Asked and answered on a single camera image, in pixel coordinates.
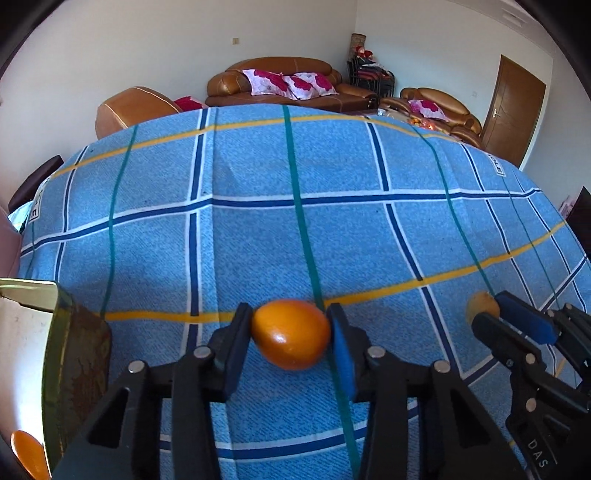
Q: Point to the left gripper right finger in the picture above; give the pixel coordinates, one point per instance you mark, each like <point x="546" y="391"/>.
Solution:
<point x="458" y="439"/>

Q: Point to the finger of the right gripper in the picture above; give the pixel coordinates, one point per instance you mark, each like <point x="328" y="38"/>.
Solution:
<point x="527" y="319"/>
<point x="506" y="345"/>

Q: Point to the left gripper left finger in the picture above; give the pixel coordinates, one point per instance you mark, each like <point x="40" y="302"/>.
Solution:
<point x="121" y="437"/>

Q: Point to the tan longan fruit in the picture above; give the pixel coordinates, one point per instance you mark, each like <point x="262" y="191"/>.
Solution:
<point x="482" y="302"/>

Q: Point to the small orange kumquat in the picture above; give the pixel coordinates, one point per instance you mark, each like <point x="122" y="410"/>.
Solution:
<point x="291" y="334"/>

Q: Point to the gold metal tray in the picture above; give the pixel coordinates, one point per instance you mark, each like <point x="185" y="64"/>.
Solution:
<point x="55" y="358"/>

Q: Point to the black television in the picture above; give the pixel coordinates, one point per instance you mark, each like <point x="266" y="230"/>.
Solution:
<point x="579" y="220"/>

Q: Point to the brown wooden door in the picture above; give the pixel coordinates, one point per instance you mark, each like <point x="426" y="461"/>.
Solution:
<point x="514" y="112"/>

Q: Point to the blue plaid tablecloth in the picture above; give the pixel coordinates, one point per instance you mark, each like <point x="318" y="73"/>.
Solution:
<point x="164" y="228"/>

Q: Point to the pink electric kettle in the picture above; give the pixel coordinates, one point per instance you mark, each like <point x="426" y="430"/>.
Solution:
<point x="10" y="246"/>

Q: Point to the coffee table with items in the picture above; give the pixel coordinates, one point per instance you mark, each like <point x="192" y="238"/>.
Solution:
<point x="394" y="118"/>

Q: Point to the pink floral armchair cushion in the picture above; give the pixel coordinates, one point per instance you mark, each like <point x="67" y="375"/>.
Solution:
<point x="428" y="109"/>

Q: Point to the brown leather armchair right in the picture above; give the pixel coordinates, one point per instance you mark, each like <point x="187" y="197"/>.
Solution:
<point x="463" y="125"/>

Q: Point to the brown leather armchair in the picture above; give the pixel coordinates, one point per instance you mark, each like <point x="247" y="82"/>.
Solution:
<point x="136" y="105"/>
<point x="463" y="125"/>

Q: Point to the dark shelf with items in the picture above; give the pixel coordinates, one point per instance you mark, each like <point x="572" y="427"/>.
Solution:
<point x="365" y="71"/>

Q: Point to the pink floral cushion right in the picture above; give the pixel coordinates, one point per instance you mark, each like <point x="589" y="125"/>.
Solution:
<point x="309" y="85"/>

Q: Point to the brown leather armchair near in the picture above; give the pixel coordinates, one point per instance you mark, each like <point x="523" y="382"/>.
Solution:
<point x="136" y="105"/>

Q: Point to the pink floral cushion left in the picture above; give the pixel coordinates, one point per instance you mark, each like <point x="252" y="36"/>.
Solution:
<point x="264" y="82"/>

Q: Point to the brown leather three-seat sofa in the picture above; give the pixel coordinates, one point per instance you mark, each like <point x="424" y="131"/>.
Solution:
<point x="231" y="87"/>

